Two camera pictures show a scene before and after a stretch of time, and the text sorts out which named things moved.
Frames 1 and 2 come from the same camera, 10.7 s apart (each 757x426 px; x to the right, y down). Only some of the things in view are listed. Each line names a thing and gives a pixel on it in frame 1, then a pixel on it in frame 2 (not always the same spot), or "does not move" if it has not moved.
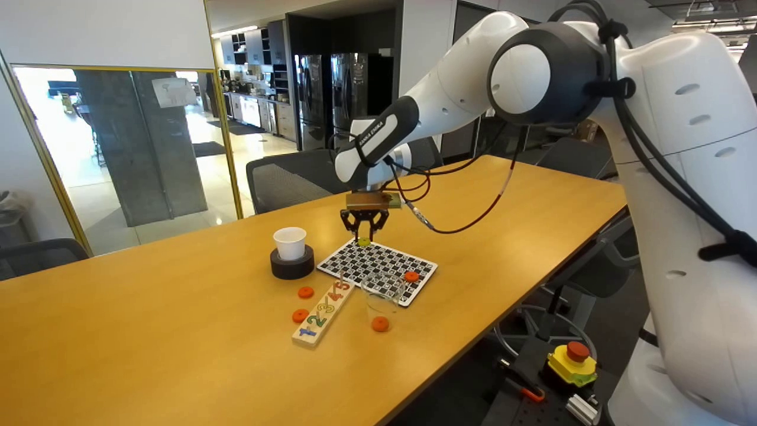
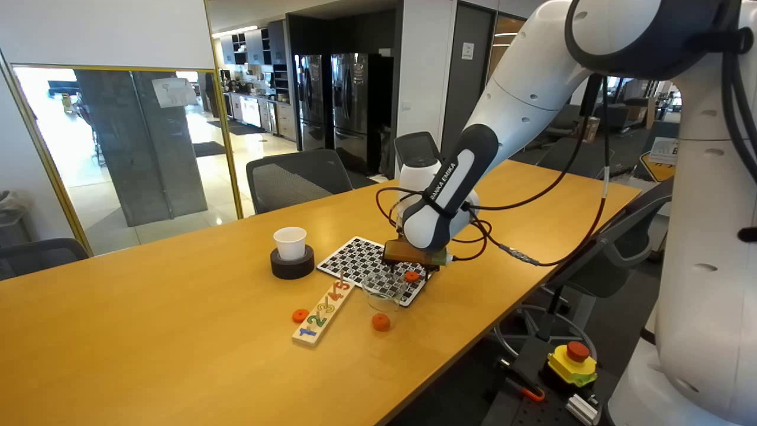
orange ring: [298, 316] does not move
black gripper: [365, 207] -> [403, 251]
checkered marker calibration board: [382, 270] does not move
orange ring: [382, 326] does not move
